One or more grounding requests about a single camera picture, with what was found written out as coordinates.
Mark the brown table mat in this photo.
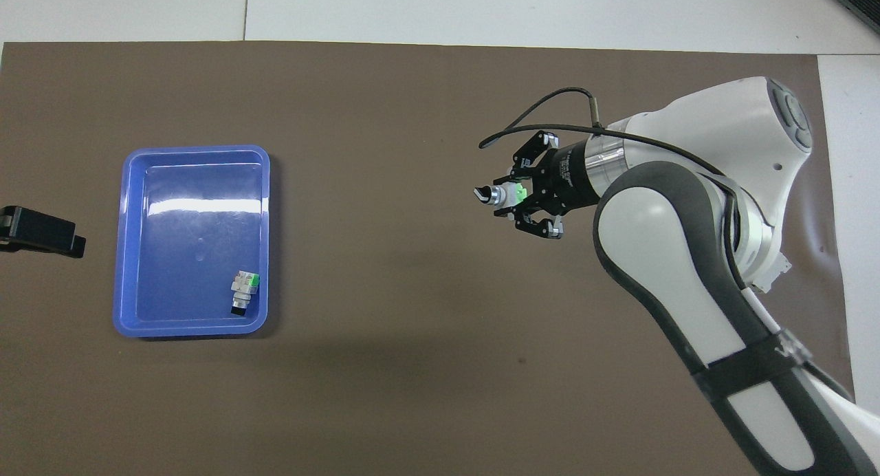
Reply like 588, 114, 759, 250
0, 41, 866, 476

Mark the green white selector switch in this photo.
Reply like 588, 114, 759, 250
230, 270, 261, 318
474, 180, 528, 209

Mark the blue plastic tray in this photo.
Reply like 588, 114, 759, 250
112, 144, 272, 339

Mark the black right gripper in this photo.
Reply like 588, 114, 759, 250
494, 130, 600, 242

